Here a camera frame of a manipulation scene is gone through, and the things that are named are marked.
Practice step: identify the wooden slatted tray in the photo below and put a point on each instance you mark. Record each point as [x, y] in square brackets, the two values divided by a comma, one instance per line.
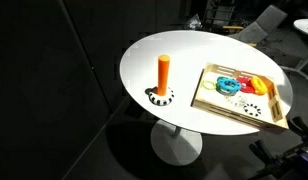
[239, 95]

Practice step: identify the black white striped base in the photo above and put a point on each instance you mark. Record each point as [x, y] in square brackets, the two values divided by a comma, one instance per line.
[161, 100]

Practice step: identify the orange stacking peg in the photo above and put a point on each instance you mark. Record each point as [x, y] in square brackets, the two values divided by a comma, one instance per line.
[163, 69]

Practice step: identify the dark shelf rack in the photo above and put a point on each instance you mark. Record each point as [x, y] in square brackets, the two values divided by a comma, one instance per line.
[218, 15]

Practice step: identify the grey chair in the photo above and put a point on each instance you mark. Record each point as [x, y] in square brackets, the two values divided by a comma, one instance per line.
[267, 22]

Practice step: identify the black tripod equipment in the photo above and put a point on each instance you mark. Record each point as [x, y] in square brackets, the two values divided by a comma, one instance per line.
[291, 164]

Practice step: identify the white round table pedestal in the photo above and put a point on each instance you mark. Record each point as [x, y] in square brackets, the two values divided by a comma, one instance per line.
[175, 145]

